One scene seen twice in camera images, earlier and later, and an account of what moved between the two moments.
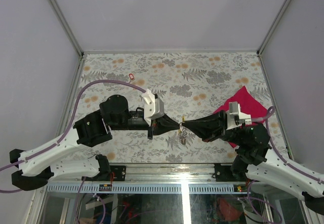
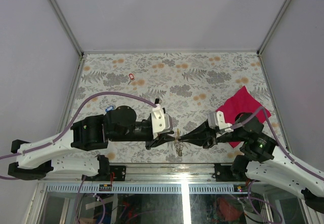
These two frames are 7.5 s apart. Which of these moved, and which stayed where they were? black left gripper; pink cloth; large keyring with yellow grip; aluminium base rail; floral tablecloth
Moved: black left gripper; large keyring with yellow grip
Stayed: aluminium base rail; pink cloth; floral tablecloth
